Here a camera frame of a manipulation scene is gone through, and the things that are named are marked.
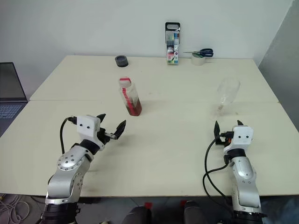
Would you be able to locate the grey laptop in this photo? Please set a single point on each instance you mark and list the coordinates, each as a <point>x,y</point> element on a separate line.
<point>10,86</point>

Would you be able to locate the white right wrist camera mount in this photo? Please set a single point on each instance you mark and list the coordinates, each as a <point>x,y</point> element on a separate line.
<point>240,137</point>

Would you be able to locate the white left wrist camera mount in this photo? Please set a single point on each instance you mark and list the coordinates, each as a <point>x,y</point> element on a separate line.
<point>86,126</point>

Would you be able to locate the marker pen pack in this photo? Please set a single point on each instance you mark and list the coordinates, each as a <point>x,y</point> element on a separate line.
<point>172,46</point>

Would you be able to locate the plastic bottle with red liquid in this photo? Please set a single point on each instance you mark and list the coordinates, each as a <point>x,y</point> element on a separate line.
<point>133,102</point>

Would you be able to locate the clear plastic bottle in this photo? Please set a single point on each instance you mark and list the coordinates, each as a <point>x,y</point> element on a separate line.
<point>230,89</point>

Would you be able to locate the white and red bottle cap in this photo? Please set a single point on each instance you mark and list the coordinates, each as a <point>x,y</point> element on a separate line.
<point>125,81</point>

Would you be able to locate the dark rounded shape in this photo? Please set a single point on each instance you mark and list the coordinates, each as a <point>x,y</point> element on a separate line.
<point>137,215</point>

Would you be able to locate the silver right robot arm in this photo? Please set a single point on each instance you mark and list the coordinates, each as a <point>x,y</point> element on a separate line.
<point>244,172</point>

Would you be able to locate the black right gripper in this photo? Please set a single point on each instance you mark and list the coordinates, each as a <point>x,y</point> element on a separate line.
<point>224,140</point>

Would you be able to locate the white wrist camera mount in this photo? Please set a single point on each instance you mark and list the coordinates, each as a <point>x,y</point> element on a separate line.
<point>86,126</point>
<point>240,137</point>

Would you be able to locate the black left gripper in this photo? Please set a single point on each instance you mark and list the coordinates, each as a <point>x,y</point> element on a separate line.
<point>104,137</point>

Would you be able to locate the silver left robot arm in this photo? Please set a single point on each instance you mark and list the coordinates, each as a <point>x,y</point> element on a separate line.
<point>67,163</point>

